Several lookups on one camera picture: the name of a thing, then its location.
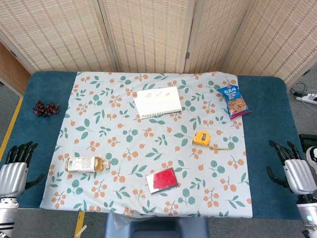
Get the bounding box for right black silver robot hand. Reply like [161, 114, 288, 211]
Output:
[266, 140, 317, 196]

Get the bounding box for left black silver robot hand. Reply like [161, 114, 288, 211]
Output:
[0, 141, 46, 199]

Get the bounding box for yellow tape measure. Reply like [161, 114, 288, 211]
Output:
[192, 130, 234, 151]

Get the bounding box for black white shoe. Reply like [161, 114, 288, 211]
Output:
[306, 146, 317, 175]

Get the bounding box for black box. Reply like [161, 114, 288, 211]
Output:
[299, 133, 317, 150]

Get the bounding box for blue felt table cover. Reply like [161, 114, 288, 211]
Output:
[15, 71, 311, 220]

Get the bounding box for amber drink plastic bottle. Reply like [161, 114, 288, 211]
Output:
[64, 156, 111, 174]

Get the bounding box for dark red grape bunch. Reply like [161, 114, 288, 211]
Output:
[33, 100, 60, 118]

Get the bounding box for white power strip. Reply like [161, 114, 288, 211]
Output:
[296, 92, 317, 105]

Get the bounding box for blue snack bag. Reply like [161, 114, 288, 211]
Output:
[216, 84, 253, 120]

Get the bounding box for brown wooden cabinet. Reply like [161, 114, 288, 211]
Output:
[0, 41, 32, 86]

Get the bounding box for floral fruit print tablecloth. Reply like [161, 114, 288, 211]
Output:
[39, 71, 253, 219]

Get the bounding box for red flat metal box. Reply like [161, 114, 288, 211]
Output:
[145, 167, 180, 195]

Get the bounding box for woven folding screen panel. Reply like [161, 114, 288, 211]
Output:
[0, 0, 120, 74]
[98, 0, 197, 74]
[222, 0, 317, 84]
[184, 0, 256, 74]

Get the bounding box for white spiral notebook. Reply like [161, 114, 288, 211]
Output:
[133, 86, 183, 120]

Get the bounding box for black floor cable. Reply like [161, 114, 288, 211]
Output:
[288, 81, 309, 98]

